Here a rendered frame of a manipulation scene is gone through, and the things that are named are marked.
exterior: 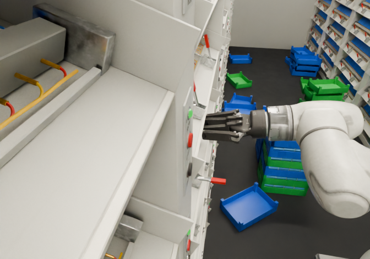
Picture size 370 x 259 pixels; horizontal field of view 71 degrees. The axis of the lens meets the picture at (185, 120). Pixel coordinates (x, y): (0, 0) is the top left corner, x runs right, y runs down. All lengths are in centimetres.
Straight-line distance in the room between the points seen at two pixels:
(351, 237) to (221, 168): 88
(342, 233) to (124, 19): 181
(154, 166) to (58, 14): 15
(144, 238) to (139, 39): 22
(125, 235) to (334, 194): 37
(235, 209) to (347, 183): 129
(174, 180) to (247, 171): 179
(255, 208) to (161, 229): 151
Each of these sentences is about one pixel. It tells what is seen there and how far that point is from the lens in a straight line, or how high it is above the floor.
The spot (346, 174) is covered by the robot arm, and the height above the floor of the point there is 106.
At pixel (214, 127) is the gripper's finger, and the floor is 101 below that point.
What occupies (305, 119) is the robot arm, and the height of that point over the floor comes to 107.
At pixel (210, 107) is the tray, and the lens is 95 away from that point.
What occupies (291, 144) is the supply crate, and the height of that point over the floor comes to 43.
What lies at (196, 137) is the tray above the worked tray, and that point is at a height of 110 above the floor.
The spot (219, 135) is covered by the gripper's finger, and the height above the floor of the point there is 100.
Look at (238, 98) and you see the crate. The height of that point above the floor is 2.
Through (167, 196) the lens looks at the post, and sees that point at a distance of 28.
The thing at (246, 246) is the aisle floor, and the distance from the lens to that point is 165.
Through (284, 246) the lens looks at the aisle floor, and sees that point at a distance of 171.
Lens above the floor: 139
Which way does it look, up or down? 34 degrees down
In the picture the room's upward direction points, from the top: straight up
